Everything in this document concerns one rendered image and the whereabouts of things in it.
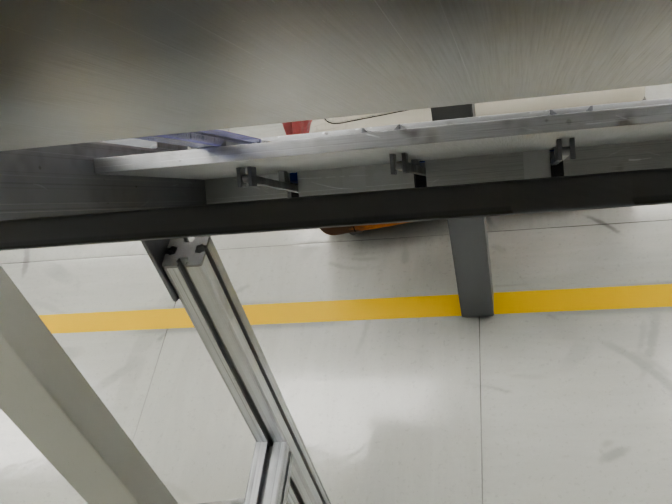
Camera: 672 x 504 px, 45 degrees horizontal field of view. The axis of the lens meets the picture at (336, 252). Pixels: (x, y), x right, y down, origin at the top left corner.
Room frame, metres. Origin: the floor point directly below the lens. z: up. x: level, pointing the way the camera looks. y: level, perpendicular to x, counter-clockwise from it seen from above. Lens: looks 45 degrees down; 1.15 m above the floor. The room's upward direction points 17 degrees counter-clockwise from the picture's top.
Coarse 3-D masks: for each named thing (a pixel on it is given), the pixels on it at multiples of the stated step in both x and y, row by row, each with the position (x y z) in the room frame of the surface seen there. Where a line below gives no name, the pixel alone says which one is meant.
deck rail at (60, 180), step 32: (0, 160) 0.37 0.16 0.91; (32, 160) 0.40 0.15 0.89; (64, 160) 0.42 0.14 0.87; (0, 192) 0.36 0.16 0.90; (32, 192) 0.38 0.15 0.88; (64, 192) 0.40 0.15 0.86; (96, 192) 0.43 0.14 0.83; (128, 192) 0.46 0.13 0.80; (160, 192) 0.50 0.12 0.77; (192, 192) 0.54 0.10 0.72
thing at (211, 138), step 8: (152, 136) 0.36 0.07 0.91; (160, 136) 0.36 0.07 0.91; (168, 136) 0.37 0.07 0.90; (176, 136) 0.37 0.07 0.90; (184, 136) 0.38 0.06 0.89; (192, 136) 0.39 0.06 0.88; (200, 136) 0.40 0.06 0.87; (208, 136) 0.41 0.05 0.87; (216, 136) 0.42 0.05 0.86; (224, 136) 0.43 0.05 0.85; (232, 136) 0.44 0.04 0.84; (240, 136) 0.45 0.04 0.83; (248, 136) 0.47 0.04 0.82; (176, 144) 0.40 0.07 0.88; (184, 144) 0.40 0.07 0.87; (192, 144) 0.40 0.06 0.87; (200, 144) 0.40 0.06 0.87; (208, 144) 0.41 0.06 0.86; (216, 144) 0.42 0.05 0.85
